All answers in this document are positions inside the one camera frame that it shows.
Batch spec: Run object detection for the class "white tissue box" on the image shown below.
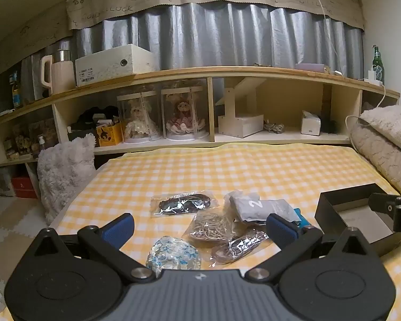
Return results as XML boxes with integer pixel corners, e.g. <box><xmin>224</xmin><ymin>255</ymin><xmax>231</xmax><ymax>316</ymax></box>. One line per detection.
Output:
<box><xmin>301</xmin><ymin>110</ymin><xmax>322</xmax><ymax>136</ymax></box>

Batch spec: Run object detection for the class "white labelled cardboard box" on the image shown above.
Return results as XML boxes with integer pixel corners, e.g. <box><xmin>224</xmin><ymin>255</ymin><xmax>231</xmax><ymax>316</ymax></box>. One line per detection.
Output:
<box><xmin>75</xmin><ymin>44</ymin><xmax>157</xmax><ymax>87</ymax></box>

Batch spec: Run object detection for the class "beige cord clear packet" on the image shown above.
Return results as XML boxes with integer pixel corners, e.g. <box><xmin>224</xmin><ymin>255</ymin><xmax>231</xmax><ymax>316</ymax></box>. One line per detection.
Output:
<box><xmin>184</xmin><ymin>207</ymin><xmax>241</xmax><ymax>243</ymax></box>

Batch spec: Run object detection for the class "grey soft pouch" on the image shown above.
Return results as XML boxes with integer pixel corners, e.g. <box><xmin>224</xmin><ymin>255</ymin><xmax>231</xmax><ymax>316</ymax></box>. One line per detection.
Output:
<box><xmin>232</xmin><ymin>196</ymin><xmax>301</xmax><ymax>224</ymax></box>

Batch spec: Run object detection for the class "beige thermos jug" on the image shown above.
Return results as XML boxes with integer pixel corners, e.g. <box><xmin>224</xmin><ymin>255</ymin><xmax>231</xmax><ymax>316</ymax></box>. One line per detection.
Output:
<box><xmin>41</xmin><ymin>49</ymin><xmax>76</xmax><ymax>96</ymax></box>

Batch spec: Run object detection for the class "white doll display case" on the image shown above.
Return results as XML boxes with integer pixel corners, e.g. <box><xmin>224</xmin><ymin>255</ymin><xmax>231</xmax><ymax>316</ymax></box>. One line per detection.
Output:
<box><xmin>116</xmin><ymin>91</ymin><xmax>163</xmax><ymax>144</ymax></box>

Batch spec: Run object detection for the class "yellow checked blanket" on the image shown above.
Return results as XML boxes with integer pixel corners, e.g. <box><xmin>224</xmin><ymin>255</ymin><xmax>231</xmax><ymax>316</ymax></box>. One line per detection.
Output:
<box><xmin>0</xmin><ymin>142</ymin><xmax>401</xmax><ymax>321</ymax></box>

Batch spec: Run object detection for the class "black box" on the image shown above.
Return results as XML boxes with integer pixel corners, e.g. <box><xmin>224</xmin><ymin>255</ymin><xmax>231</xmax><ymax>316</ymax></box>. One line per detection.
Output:
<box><xmin>314</xmin><ymin>183</ymin><xmax>401</xmax><ymax>258</ymax></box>

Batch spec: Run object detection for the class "white hanging cable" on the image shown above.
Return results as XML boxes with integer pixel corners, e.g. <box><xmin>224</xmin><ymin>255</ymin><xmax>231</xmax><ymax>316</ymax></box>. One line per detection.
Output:
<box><xmin>312</xmin><ymin>0</ymin><xmax>338</xmax><ymax>74</ymax></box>

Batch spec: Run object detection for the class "yellow printed box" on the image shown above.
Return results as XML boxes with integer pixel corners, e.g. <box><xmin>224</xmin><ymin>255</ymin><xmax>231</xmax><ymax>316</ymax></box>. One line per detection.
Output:
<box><xmin>96</xmin><ymin>122</ymin><xmax>124</xmax><ymax>147</ymax></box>

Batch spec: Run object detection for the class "blue floral cloth pouch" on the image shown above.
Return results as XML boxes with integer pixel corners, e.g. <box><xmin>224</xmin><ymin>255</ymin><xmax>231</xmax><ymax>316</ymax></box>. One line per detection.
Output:
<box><xmin>145</xmin><ymin>236</ymin><xmax>202</xmax><ymax>273</ymax></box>

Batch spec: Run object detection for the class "brown cord clear packet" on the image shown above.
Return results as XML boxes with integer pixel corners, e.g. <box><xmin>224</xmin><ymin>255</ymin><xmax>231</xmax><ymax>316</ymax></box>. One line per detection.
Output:
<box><xmin>209</xmin><ymin>229</ymin><xmax>271</xmax><ymax>268</ymax></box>

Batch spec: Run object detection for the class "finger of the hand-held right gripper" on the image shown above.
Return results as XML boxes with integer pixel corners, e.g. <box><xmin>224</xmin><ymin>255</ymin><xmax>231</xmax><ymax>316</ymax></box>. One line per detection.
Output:
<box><xmin>368</xmin><ymin>192</ymin><xmax>401</xmax><ymax>233</ymax></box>

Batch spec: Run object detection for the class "pink doll display case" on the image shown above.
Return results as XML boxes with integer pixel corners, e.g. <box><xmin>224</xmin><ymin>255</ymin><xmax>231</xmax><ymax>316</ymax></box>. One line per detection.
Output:
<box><xmin>161</xmin><ymin>87</ymin><xmax>209</xmax><ymax>141</ymax></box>

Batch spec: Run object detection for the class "beige fluffy pillow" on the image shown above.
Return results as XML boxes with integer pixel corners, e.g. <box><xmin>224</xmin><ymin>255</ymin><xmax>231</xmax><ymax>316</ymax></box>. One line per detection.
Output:
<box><xmin>359</xmin><ymin>105</ymin><xmax>401</xmax><ymax>159</ymax></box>

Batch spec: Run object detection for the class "green glass bottle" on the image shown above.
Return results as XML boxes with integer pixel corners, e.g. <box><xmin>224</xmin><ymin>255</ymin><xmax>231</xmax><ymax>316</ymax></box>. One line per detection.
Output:
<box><xmin>372</xmin><ymin>45</ymin><xmax>385</xmax><ymax>86</ymax></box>

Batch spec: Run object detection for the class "blue wipe packet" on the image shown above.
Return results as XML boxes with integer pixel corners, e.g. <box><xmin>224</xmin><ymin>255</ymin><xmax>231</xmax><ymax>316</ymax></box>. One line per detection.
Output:
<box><xmin>292</xmin><ymin>207</ymin><xmax>311</xmax><ymax>228</ymax></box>

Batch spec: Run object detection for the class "grey curtain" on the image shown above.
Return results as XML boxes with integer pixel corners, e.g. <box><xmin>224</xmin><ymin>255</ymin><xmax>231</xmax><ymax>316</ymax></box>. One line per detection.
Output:
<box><xmin>20</xmin><ymin>2</ymin><xmax>365</xmax><ymax>101</ymax></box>

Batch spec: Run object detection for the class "beige textured blanket roll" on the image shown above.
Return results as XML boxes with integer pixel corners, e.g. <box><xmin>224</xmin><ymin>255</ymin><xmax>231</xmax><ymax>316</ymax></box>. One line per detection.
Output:
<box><xmin>350</xmin><ymin>124</ymin><xmax>401</xmax><ymax>198</ymax></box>

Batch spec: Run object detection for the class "group of shelf ornaments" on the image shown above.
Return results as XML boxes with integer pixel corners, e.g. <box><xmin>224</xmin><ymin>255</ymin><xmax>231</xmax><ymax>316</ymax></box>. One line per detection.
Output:
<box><xmin>3</xmin><ymin>119</ymin><xmax>56</xmax><ymax>159</ymax></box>

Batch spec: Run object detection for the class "pale purple flat box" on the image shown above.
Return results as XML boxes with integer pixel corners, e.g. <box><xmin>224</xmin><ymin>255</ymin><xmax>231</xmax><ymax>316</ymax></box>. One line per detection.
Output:
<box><xmin>295</xmin><ymin>62</ymin><xmax>331</xmax><ymax>73</ymax></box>

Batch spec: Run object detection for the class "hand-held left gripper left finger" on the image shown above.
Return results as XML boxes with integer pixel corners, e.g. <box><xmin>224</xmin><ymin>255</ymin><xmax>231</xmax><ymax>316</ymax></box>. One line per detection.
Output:
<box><xmin>30</xmin><ymin>213</ymin><xmax>156</xmax><ymax>281</ymax></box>

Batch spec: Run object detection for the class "wooden shelf unit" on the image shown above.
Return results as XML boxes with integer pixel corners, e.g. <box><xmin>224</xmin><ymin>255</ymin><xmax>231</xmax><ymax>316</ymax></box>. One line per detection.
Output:
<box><xmin>0</xmin><ymin>66</ymin><xmax>401</xmax><ymax>174</ymax></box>

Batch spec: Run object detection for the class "white wooden stand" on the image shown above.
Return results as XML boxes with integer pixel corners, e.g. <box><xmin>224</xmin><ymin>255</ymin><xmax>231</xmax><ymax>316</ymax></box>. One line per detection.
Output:
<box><xmin>215</xmin><ymin>77</ymin><xmax>266</xmax><ymax>138</ymax></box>

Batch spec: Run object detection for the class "black fluffy cloth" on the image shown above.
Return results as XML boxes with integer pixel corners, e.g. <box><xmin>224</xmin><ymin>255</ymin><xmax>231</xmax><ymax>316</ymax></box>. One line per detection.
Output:
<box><xmin>77</xmin><ymin>106</ymin><xmax>119</xmax><ymax>124</ymax></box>

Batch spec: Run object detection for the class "grey fluffy pillow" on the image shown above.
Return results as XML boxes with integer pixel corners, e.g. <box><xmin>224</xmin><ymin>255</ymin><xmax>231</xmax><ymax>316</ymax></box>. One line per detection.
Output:
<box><xmin>37</xmin><ymin>133</ymin><xmax>97</xmax><ymax>226</ymax></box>

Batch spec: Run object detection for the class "dark bracelet clear packet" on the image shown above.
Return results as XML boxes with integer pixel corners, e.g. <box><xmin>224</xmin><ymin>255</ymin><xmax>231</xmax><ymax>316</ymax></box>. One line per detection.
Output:
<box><xmin>150</xmin><ymin>190</ymin><xmax>221</xmax><ymax>219</ymax></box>

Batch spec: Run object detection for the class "white charger plug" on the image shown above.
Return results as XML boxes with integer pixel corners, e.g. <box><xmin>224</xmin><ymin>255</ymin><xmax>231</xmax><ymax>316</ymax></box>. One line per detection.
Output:
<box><xmin>366</xmin><ymin>70</ymin><xmax>385</xmax><ymax>86</ymax></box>

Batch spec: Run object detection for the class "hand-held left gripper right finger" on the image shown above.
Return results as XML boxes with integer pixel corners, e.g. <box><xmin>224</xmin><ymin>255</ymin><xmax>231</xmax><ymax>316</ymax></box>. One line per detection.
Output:
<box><xmin>245</xmin><ymin>213</ymin><xmax>371</xmax><ymax>281</ymax></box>

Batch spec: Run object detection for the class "blue label bottle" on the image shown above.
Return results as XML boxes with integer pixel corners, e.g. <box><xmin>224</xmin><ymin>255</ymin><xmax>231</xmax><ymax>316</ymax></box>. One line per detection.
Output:
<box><xmin>11</xmin><ymin>72</ymin><xmax>23</xmax><ymax>109</ymax></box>

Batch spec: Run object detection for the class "white charger cable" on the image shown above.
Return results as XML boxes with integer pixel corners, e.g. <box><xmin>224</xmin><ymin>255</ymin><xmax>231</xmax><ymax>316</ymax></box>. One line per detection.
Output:
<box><xmin>345</xmin><ymin>85</ymin><xmax>388</xmax><ymax>131</ymax></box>

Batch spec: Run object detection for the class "red box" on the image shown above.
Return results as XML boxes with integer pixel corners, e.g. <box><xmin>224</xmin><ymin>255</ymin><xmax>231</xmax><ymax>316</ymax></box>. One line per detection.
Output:
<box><xmin>11</xmin><ymin>174</ymin><xmax>37</xmax><ymax>199</ymax></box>

